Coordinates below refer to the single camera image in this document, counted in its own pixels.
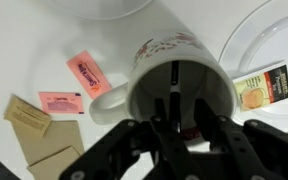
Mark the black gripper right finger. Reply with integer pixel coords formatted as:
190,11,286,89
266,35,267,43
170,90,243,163
194,98,288,180

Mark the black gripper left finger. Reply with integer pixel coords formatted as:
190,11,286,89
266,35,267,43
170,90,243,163
58,98,198,180

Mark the small white plate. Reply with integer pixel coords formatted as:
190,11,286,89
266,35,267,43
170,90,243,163
218,0,288,132

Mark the pink sweetener packet purple print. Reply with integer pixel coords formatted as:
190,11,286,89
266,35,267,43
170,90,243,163
38,91,85,115

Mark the large white plate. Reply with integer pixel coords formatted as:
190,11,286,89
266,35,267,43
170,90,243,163
50,0,152,20

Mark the black spoon handle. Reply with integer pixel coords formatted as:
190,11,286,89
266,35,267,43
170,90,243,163
168,60,182,132

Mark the pink Sweet'N Low packet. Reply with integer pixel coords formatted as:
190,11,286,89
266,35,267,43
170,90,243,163
66,49,113,100

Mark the brown sugar packet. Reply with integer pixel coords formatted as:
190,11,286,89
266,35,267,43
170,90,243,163
3,94,52,138

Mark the white mug with red print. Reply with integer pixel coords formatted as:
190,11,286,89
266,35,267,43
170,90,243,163
88,31,237,143

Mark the black and yellow tea packet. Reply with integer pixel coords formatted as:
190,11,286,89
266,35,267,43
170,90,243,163
233,64,288,113

